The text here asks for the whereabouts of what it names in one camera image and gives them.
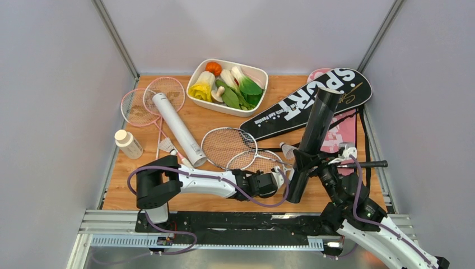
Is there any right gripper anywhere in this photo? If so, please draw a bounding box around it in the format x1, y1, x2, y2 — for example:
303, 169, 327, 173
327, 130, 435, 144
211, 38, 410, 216
292, 149, 341, 208

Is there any black shuttlecock tube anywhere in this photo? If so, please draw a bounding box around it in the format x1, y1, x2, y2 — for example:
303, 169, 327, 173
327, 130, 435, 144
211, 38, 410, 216
286, 87, 341, 203

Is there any white racket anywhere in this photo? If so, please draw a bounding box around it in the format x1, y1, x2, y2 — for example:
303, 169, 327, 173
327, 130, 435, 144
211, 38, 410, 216
225, 150, 291, 173
200, 127, 297, 171

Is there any white shuttlecock tube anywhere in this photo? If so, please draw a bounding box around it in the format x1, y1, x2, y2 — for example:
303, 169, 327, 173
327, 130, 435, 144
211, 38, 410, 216
152, 92, 207, 168

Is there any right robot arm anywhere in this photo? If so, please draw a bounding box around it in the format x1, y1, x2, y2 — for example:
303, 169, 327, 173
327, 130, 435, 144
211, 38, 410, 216
294, 147, 450, 268

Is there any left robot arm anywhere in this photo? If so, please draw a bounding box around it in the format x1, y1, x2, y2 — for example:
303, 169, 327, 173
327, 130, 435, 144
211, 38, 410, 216
127, 155, 290, 232

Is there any shuttlecock centre left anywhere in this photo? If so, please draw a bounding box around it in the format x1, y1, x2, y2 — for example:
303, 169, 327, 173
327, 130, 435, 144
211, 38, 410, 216
280, 142, 297, 160

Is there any pink racket bag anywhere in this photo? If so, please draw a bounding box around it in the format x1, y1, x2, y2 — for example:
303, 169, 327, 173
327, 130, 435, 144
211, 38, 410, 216
307, 68, 356, 175

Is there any black racket bag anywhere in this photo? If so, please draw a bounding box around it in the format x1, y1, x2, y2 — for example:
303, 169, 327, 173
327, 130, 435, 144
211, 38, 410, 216
239, 68, 373, 141

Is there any toy bok choy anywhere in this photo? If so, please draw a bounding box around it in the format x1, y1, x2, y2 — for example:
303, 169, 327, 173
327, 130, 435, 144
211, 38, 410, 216
220, 66, 264, 110

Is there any white vegetable tray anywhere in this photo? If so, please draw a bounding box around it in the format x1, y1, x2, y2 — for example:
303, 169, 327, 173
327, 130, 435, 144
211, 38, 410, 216
186, 59, 268, 117

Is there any toy green leaf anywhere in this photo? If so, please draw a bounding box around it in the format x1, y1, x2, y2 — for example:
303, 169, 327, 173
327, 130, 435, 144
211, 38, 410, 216
215, 80, 241, 110

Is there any toy mushroom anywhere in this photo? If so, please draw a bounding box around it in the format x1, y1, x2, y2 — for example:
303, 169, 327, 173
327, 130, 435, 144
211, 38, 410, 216
211, 86, 225, 103

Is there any toy napa cabbage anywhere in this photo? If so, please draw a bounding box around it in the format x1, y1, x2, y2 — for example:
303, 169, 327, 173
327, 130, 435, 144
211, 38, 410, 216
188, 71, 216, 102

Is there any toy pumpkin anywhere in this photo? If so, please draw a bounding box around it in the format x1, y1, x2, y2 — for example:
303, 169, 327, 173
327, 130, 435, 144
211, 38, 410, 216
205, 61, 222, 77

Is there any shuttlecock by pink racket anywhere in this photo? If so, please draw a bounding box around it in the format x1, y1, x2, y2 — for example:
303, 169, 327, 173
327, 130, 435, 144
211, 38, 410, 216
158, 137, 178, 156

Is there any pink racket rear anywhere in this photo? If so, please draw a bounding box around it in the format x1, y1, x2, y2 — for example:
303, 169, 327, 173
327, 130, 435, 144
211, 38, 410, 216
143, 77, 185, 160

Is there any pink racket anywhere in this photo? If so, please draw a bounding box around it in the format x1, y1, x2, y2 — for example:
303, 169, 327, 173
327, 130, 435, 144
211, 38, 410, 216
143, 77, 185, 160
120, 89, 159, 152

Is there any pink racket front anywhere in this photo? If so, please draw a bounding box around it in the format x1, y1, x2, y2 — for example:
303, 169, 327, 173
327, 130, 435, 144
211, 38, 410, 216
120, 89, 159, 152

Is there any small white bottle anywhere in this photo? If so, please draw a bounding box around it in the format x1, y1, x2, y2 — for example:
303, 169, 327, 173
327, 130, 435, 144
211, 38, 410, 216
114, 129, 143, 160

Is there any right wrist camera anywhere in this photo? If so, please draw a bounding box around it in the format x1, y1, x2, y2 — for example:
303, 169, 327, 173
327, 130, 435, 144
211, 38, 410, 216
328, 142, 357, 164

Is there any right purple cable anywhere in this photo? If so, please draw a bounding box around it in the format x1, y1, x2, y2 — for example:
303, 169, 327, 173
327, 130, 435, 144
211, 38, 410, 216
348, 155, 440, 269

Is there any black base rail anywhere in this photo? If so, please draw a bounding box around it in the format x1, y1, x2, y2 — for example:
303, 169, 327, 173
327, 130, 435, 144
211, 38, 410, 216
80, 210, 372, 257

